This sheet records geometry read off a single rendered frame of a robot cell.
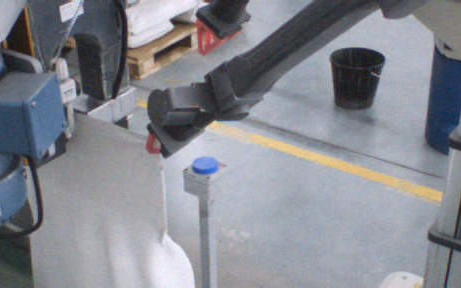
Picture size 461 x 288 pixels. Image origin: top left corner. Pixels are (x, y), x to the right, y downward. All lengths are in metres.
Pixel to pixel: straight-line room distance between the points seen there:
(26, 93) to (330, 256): 1.94
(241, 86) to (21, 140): 0.33
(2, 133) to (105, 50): 0.50
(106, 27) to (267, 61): 0.50
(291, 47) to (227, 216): 2.01
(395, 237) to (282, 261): 0.48
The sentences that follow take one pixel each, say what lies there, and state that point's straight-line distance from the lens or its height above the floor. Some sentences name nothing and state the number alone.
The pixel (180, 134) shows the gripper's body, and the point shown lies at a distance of 1.20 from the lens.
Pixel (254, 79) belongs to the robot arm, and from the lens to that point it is 1.04.
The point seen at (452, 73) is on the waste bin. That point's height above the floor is 0.42.
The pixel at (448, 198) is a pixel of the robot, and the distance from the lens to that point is 1.69.
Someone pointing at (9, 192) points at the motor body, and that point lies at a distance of 1.07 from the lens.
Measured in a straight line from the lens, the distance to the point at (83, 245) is 1.48.
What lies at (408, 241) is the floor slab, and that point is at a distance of 2.87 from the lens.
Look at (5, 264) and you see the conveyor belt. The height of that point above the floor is 0.38.
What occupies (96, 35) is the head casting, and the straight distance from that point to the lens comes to 1.41.
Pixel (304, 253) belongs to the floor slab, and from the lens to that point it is 2.75.
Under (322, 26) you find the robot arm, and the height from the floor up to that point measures 1.38.
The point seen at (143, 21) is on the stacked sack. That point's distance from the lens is 4.10.
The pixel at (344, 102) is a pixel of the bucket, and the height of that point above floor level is 0.04.
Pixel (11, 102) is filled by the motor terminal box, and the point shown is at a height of 1.30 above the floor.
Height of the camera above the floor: 1.70
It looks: 29 degrees down
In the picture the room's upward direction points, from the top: 1 degrees counter-clockwise
